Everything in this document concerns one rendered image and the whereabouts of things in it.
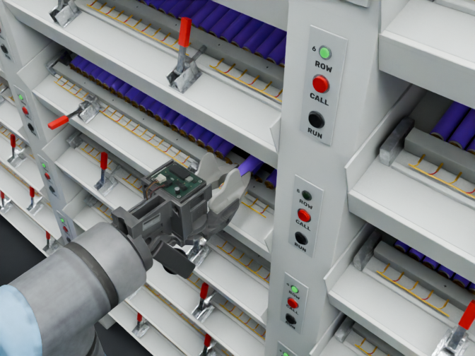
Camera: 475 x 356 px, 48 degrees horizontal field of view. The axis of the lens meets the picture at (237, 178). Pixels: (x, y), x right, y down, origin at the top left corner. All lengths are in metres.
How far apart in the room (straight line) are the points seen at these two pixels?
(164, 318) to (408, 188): 0.89
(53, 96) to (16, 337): 0.61
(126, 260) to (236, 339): 0.54
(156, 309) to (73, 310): 0.80
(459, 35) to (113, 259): 0.40
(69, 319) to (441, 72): 0.42
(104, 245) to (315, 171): 0.25
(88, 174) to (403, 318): 0.73
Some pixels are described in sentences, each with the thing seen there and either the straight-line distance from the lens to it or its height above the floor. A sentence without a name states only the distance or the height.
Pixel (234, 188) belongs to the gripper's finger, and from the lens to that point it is 0.71.
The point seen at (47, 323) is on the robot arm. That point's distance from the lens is 0.58.
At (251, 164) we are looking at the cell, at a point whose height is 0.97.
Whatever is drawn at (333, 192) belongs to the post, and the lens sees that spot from 0.60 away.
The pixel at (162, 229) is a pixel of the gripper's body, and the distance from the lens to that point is 0.65.
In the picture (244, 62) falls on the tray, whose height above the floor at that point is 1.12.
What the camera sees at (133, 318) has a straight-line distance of 1.59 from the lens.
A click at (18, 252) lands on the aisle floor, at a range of 2.04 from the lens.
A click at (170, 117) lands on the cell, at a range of 0.91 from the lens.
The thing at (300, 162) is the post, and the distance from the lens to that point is 0.60.
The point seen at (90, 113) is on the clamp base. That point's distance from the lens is 1.00.
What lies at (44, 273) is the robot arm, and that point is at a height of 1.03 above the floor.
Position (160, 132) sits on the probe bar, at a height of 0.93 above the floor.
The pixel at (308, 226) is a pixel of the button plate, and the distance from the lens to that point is 0.66.
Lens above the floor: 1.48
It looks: 44 degrees down
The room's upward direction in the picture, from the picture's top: straight up
